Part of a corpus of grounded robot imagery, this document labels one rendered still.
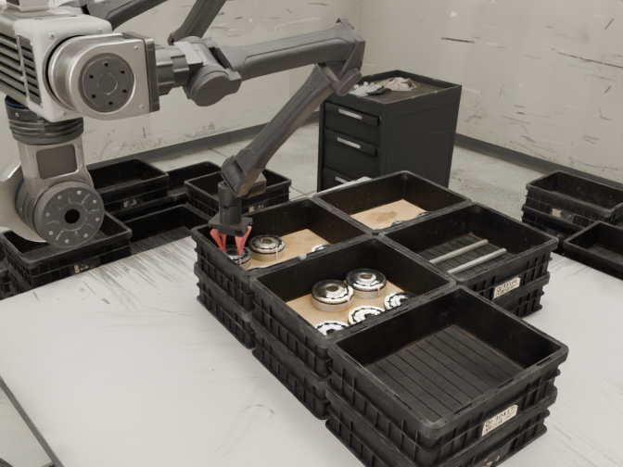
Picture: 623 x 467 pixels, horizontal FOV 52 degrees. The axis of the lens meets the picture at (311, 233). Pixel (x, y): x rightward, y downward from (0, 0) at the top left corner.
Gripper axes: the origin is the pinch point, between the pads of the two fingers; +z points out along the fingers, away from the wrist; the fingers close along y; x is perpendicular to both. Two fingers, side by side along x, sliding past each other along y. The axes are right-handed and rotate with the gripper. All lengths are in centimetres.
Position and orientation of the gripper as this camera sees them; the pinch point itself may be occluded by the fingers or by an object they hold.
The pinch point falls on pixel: (232, 250)
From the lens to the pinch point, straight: 173.1
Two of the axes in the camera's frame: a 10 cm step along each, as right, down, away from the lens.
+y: -9.6, -1.5, 2.4
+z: -0.2, 8.8, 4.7
